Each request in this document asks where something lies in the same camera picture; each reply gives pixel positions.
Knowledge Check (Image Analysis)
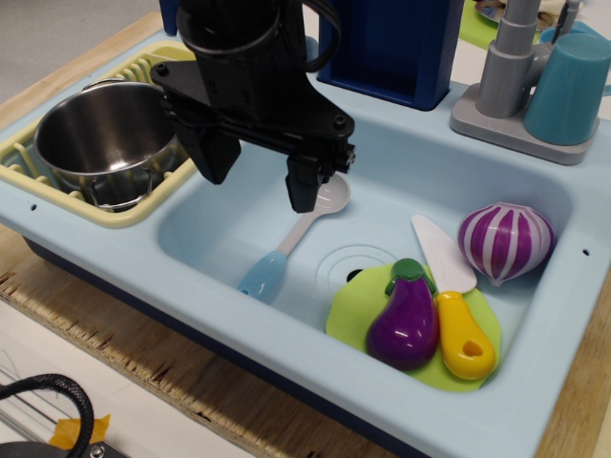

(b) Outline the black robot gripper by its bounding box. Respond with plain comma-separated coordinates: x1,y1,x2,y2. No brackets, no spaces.
151,31,354,213

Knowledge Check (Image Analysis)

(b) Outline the white spoon blue handle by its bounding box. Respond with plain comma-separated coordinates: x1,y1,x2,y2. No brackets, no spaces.
237,174,351,301

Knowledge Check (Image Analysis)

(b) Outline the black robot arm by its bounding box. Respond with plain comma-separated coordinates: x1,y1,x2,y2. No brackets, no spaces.
151,1,354,213

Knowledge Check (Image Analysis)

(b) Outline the stainless steel pot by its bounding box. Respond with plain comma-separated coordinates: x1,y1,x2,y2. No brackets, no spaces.
32,78,187,213

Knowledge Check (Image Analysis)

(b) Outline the light blue toy sink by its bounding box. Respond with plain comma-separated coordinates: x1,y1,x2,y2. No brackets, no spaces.
1,84,610,457

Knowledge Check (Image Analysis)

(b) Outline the green plastic plate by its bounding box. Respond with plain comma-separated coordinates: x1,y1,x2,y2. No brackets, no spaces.
326,264,502,392

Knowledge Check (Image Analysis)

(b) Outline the dark blue plastic box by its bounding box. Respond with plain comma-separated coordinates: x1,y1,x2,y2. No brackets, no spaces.
175,1,463,111

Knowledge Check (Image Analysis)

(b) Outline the purple toy eggplant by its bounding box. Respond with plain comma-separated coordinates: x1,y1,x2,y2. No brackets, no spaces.
366,259,439,371

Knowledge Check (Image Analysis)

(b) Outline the yellow dish rack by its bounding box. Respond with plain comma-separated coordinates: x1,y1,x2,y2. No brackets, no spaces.
1,40,196,229

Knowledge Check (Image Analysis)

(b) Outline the grey toy faucet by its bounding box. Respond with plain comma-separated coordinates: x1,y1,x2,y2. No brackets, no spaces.
450,1,592,165

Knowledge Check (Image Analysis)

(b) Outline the purple striped toy onion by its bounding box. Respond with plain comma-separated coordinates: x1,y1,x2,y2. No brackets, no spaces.
457,202,557,287

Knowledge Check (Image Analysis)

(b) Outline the teal plastic cup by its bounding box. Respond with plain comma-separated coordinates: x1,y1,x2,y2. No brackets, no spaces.
523,33,610,146

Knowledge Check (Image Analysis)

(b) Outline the yellow tape piece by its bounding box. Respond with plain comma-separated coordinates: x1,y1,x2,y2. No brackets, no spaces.
48,414,111,450

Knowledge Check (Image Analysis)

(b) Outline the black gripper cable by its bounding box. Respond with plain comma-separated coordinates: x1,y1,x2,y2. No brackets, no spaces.
300,0,344,73

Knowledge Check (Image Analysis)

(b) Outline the white knife yellow handle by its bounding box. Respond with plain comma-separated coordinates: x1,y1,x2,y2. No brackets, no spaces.
411,215,495,381

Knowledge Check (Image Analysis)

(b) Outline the black braided cable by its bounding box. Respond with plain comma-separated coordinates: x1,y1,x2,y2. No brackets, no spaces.
0,373,95,458

